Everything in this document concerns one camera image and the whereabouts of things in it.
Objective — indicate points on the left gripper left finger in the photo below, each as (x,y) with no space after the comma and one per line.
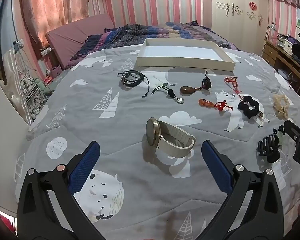
(36,218)

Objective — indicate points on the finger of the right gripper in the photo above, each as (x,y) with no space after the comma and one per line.
(292,130)

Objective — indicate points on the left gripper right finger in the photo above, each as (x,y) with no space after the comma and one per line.
(253,206)

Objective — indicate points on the black cord jade pendant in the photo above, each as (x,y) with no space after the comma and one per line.
(269,146)

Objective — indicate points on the cream scrunchie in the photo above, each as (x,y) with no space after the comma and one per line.
(281,105)

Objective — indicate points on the black scrunchie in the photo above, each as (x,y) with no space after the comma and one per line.
(249,106)

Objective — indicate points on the orange gourd pendant red knot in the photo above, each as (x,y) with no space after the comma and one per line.
(220,106)

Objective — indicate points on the wooden desk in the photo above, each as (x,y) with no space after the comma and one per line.
(283,63)

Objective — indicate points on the grey bear print blanket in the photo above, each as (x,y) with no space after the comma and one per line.
(151,180)

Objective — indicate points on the desk lamp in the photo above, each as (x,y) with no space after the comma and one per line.
(271,32)

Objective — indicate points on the white wardrobe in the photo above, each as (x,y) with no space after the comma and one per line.
(242,22)

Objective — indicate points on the white cardboard tray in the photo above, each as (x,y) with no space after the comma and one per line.
(181,52)

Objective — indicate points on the striped purple blue quilt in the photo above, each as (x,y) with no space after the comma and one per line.
(133,34)

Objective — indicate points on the pink curtain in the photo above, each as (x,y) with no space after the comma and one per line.
(43,16)

